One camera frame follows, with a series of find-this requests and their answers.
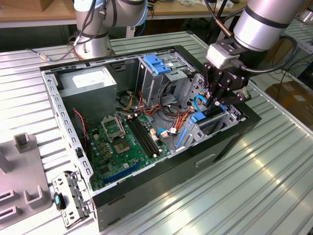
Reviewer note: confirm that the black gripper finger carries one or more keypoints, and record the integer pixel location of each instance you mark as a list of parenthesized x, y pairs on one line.
[(232, 99), (212, 83)]

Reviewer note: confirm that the hard disk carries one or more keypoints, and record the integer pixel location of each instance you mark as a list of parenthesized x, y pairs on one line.
[(196, 118)]

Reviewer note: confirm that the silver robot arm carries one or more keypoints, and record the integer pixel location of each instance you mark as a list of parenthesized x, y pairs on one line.
[(264, 22)]

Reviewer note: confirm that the metal disk bay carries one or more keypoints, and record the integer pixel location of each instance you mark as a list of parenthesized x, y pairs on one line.
[(194, 137)]

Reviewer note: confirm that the blue drive cage latch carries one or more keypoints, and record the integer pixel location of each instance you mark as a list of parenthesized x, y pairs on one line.
[(155, 63)]

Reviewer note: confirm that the metal optical drive cage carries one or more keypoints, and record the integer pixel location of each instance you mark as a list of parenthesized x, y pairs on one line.
[(151, 83)]

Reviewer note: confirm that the brown cardboard box with labels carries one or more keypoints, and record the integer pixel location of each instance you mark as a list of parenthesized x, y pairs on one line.
[(293, 102)]

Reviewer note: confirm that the wooden desk white legs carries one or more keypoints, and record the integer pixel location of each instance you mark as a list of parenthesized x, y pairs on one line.
[(183, 11)]

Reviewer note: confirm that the black RAM slot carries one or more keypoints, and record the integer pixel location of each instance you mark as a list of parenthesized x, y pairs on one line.
[(148, 135), (145, 136), (141, 137), (138, 138)]

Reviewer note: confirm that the metal slatted side table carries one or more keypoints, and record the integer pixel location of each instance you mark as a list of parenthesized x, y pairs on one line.
[(305, 36)]

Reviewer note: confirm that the CPU socket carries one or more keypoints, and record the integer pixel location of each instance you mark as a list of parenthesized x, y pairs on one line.
[(121, 147)]

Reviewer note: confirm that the black open PC case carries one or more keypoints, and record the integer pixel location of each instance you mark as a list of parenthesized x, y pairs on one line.
[(159, 188)]

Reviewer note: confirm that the green motherboard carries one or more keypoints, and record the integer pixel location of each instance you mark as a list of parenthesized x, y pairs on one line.
[(127, 164)]

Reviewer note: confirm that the grey power supply unit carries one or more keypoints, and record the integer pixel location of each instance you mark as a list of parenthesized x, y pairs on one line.
[(88, 102)]

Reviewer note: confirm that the blue expansion slot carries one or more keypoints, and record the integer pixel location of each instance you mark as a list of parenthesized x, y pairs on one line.
[(122, 173)]

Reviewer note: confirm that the metal expansion card retainer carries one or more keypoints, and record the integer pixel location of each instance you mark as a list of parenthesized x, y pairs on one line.
[(78, 193)]

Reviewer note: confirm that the plain brown cardboard box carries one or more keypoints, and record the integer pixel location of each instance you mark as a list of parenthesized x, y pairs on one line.
[(36, 5)]

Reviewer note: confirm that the grey parts rack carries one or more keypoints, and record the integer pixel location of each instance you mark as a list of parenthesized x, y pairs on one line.
[(22, 171)]

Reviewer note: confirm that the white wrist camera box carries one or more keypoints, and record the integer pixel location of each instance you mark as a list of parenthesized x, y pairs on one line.
[(220, 55)]

